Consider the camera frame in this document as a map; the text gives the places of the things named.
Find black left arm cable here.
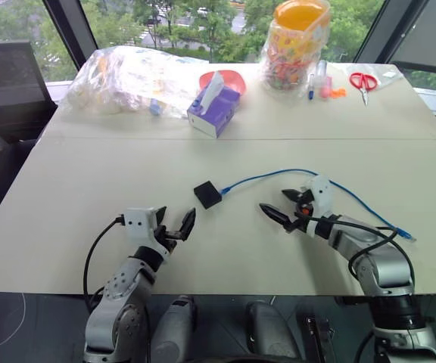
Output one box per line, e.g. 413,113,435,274
83,214,126,315

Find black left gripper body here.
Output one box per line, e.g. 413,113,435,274
153,225,188,253

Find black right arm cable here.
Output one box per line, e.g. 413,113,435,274
296,214,416,289

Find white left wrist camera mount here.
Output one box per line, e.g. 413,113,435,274
123,206,169,259

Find red-handled scissors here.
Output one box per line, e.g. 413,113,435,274
349,71,378,107

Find clear tube with pink base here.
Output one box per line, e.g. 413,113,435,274
315,59,335,100

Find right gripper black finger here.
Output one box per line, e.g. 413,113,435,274
281,188,304,204
259,203,294,225

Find purple tissue box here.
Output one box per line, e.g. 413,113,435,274
185,70,242,140

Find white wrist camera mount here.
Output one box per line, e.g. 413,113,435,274
123,206,169,259
304,174,335,219

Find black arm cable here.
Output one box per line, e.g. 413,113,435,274
296,214,416,289
83,214,126,315

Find grey rounded robot leg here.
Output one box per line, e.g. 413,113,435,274
151,295,199,363
244,299,299,361

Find blue cable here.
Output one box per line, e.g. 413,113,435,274
220,168,418,244

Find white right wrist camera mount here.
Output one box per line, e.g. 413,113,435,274
304,174,335,219

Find black square charger block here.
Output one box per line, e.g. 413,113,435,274
192,180,223,210

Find black device under table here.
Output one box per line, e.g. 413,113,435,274
303,314,337,363

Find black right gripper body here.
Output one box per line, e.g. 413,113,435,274
284,190,316,234

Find pink plastic bowl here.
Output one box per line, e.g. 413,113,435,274
198,70,248,96

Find black window frame post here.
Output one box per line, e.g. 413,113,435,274
42,0,95,72
353,0,401,64

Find clear plastic bag of goods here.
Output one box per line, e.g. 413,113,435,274
64,45,212,121

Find black office chair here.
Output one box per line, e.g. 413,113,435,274
0,40,59,228

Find bagged jar with orange lid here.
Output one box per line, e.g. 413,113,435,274
258,0,333,100

